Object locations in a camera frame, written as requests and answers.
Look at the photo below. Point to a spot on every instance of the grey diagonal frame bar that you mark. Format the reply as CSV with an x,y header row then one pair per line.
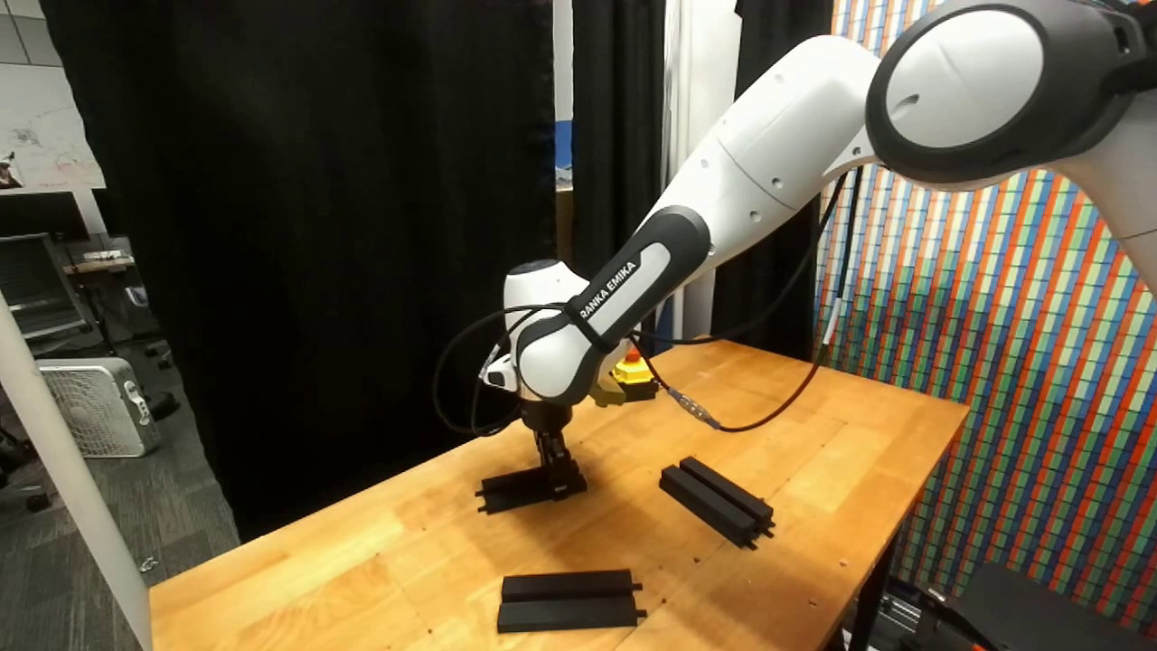
x,y
70,473

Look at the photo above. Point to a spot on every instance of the grey box speaker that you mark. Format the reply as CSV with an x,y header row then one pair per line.
x,y
104,405

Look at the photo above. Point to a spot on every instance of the black curtain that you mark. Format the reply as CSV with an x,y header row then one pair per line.
x,y
765,296
323,197

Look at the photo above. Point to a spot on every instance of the black case under table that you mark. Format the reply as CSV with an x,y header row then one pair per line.
x,y
997,611

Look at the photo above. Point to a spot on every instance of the short black track piece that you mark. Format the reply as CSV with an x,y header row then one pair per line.
x,y
751,505

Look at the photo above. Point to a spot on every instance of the yellow red emergency stop button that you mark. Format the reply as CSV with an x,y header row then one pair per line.
x,y
626,381

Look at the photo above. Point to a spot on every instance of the black track piece front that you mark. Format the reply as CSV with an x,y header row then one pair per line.
x,y
569,601

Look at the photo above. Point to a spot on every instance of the black track piece edge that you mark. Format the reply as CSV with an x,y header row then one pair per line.
x,y
732,520

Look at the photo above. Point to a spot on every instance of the black curtain left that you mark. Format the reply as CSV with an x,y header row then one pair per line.
x,y
323,197

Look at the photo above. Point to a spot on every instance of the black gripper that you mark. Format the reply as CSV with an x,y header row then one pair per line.
x,y
547,424

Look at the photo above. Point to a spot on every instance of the black curtain right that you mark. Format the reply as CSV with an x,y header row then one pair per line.
x,y
765,296

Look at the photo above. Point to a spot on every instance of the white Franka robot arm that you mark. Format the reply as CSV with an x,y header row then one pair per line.
x,y
964,98

